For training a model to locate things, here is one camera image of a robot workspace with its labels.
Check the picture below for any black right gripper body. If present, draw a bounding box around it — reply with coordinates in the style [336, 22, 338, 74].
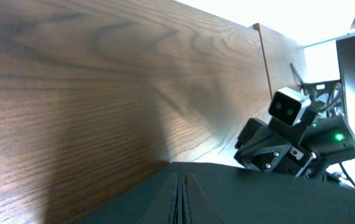
[234, 118, 316, 174]

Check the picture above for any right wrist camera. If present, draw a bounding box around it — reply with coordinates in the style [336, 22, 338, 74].
[268, 87, 318, 139]

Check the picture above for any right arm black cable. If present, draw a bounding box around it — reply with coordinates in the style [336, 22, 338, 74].
[289, 62, 355, 192]

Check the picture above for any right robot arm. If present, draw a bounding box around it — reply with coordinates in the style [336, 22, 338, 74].
[234, 116, 355, 179]

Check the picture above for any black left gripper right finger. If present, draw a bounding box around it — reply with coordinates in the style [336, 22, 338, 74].
[182, 173, 224, 224]

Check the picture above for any dark green box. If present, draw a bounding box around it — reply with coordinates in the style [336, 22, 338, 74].
[74, 29, 355, 224]

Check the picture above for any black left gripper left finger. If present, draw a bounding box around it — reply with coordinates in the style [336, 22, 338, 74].
[135, 173, 178, 224]

